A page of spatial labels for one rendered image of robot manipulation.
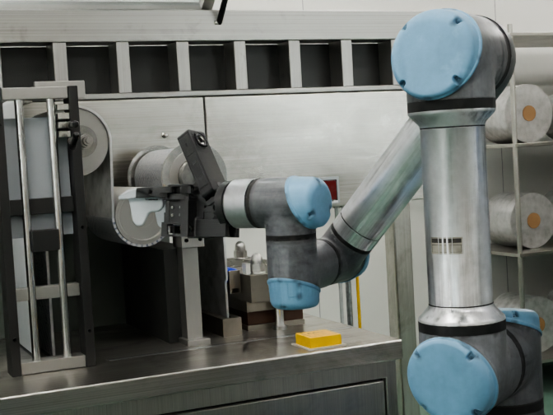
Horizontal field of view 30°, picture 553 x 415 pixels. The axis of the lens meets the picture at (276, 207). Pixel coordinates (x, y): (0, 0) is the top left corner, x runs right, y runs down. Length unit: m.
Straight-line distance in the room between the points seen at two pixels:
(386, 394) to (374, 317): 3.35
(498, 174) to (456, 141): 4.53
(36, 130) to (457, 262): 0.96
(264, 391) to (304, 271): 0.57
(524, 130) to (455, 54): 4.08
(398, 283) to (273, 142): 0.63
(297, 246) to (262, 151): 1.16
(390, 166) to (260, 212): 0.20
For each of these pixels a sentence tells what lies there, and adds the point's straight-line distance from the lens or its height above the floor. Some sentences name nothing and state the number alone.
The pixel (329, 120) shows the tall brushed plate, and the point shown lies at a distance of 2.71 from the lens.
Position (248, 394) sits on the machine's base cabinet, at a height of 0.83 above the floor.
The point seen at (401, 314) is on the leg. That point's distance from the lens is 3.03.
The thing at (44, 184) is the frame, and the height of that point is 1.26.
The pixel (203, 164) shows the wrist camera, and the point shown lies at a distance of 1.59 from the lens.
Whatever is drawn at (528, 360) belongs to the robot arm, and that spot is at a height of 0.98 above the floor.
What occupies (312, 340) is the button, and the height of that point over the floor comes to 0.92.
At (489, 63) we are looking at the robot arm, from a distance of 1.37.
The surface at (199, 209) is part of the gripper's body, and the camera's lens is 1.59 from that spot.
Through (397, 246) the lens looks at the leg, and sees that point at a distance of 3.00.
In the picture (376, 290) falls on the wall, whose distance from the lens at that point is 5.49.
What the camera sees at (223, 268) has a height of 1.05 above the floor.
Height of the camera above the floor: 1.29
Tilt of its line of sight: 3 degrees down
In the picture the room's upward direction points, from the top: 3 degrees counter-clockwise
